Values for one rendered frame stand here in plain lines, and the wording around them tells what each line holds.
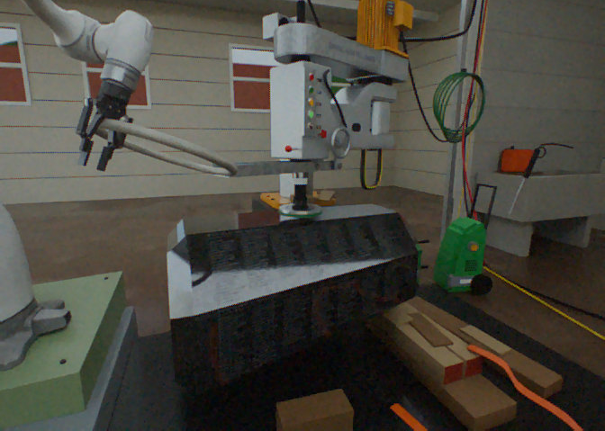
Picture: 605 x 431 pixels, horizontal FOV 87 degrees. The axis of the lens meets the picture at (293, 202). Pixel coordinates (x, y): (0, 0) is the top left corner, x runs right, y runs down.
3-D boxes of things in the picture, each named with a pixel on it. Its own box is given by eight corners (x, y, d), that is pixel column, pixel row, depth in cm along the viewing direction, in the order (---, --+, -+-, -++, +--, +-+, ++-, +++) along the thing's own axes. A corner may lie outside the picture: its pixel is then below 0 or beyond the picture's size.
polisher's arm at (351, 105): (365, 163, 216) (369, 88, 207) (397, 165, 200) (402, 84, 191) (289, 170, 165) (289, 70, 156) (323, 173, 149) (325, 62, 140)
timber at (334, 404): (282, 453, 123) (282, 426, 121) (275, 426, 135) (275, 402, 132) (353, 435, 131) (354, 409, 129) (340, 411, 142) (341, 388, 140)
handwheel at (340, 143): (336, 157, 164) (337, 128, 161) (352, 157, 157) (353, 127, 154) (317, 158, 153) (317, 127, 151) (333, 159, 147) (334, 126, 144)
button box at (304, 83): (311, 136, 144) (312, 69, 139) (316, 136, 142) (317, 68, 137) (299, 136, 139) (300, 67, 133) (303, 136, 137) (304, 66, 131)
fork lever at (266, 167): (316, 167, 179) (316, 158, 179) (344, 170, 166) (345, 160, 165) (207, 175, 131) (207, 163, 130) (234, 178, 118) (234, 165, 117)
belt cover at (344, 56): (372, 92, 214) (373, 66, 211) (407, 87, 197) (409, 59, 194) (262, 69, 147) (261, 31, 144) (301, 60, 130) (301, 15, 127)
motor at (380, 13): (368, 66, 210) (371, -1, 202) (413, 57, 188) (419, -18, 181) (343, 58, 190) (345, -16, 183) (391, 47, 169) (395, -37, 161)
